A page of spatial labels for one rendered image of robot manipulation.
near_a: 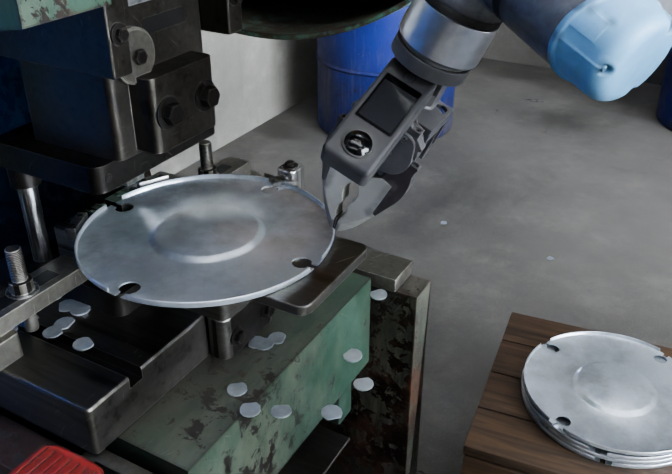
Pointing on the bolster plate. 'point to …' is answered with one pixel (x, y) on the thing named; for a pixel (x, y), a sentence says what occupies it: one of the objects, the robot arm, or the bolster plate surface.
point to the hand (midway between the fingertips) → (335, 222)
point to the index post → (293, 172)
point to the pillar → (35, 224)
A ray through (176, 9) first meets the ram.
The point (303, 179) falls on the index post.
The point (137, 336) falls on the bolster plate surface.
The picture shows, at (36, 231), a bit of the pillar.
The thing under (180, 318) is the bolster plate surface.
